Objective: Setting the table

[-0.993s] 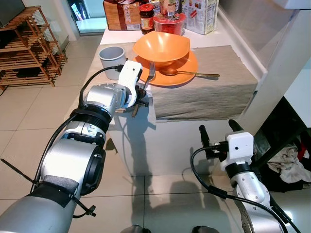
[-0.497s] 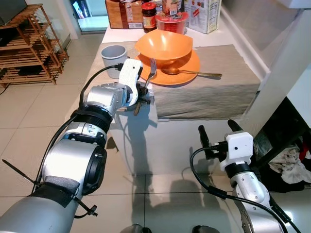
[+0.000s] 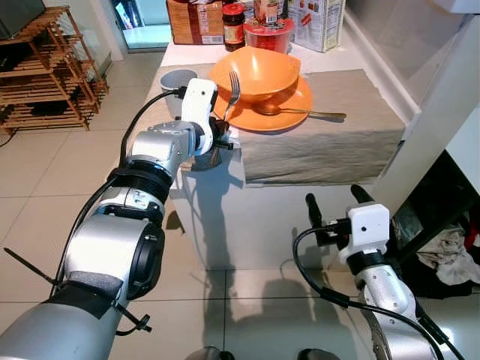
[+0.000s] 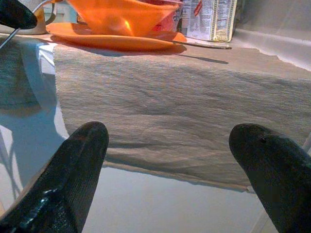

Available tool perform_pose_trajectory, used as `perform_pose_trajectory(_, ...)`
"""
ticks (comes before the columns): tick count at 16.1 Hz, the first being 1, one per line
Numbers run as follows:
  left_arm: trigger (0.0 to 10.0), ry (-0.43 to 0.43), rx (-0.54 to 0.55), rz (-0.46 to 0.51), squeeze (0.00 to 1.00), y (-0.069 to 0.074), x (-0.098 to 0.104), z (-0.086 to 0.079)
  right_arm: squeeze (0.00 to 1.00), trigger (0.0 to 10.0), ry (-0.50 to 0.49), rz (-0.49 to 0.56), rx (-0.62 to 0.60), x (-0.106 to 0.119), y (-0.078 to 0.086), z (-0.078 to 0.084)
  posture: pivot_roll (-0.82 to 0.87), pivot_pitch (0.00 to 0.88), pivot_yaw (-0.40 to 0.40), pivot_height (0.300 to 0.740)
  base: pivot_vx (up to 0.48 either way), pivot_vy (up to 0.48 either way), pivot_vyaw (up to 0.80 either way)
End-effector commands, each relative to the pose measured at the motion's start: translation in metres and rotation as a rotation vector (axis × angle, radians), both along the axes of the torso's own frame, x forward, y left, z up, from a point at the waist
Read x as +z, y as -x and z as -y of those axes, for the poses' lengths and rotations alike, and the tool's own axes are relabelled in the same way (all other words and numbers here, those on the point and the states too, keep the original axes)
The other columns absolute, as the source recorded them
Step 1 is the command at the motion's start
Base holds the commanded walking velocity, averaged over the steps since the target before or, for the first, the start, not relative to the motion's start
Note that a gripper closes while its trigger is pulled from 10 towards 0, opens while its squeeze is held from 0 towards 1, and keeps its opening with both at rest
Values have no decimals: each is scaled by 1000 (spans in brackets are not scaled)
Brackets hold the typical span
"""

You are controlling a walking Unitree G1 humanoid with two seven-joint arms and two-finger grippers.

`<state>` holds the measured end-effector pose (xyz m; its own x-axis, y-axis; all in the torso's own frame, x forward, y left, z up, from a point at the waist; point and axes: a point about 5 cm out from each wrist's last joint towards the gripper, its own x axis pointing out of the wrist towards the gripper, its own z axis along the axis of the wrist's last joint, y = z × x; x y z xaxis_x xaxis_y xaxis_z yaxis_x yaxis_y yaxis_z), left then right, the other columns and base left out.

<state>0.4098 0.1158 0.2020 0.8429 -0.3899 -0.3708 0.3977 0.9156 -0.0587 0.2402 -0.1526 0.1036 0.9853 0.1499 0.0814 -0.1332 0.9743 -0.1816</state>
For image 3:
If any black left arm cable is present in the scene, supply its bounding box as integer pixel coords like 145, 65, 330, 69
49, 86, 188, 295

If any black bag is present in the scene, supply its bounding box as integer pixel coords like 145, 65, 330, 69
388, 150, 480, 301

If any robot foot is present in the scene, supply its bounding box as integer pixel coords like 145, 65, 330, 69
184, 346, 238, 360
296, 348, 343, 360

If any crumpled beige cloth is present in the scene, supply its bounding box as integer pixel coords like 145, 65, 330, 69
415, 228, 471, 287

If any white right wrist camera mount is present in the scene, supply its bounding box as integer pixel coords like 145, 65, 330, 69
339, 204, 391, 263

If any wooden slatted rack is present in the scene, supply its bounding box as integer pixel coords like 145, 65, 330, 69
0, 6, 110, 134

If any orange plate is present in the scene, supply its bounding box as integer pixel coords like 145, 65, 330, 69
212, 73, 314, 134

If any brown food box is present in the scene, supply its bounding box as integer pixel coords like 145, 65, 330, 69
166, 0, 225, 46

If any grey mug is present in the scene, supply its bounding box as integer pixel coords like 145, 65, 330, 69
159, 69, 200, 119

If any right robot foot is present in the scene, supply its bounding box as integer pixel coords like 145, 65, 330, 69
296, 348, 343, 360

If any red-lidded sauce jar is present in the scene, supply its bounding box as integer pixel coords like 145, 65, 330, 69
221, 2, 248, 53

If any glass door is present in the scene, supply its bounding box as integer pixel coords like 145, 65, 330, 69
111, 0, 173, 53

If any golden metal spoon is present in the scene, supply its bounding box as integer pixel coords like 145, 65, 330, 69
253, 101, 348, 122

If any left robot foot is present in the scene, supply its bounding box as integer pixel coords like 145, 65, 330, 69
184, 346, 238, 360

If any silver metal fork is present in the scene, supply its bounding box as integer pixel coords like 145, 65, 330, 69
210, 71, 242, 170

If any white food carton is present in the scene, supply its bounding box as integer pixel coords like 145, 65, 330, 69
288, 0, 347, 53

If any black screen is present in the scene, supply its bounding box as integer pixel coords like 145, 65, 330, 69
0, 0, 47, 41

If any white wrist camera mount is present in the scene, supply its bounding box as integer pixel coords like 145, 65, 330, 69
339, 204, 391, 263
180, 77, 219, 137

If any black zip tie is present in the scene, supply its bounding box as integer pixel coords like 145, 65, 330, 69
3, 247, 59, 287
111, 300, 153, 336

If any orange bowl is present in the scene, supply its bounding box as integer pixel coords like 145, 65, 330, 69
208, 46, 302, 103

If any white table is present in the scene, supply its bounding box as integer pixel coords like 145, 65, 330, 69
150, 34, 421, 272

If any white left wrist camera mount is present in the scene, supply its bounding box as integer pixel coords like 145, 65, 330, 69
180, 77, 219, 137

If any grey linen placemat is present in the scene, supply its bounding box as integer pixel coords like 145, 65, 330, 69
148, 69, 407, 186

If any red round tub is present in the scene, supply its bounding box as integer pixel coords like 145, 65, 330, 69
243, 18, 296, 56

